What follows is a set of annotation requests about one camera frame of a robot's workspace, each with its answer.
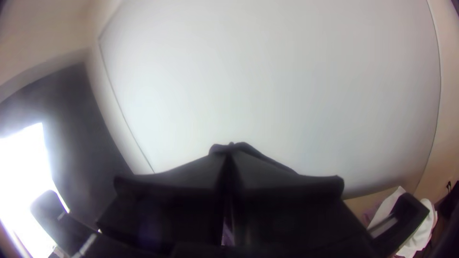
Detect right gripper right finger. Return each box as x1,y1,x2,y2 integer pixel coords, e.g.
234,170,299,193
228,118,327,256
229,150,374,258

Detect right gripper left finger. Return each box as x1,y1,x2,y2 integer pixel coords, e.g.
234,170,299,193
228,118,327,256
96,151,230,253

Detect black t-shirt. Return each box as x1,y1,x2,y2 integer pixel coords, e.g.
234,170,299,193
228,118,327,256
209,141,298,175

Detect white and lilac clothes heap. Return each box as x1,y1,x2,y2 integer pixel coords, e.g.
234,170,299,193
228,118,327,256
361,185,439,258

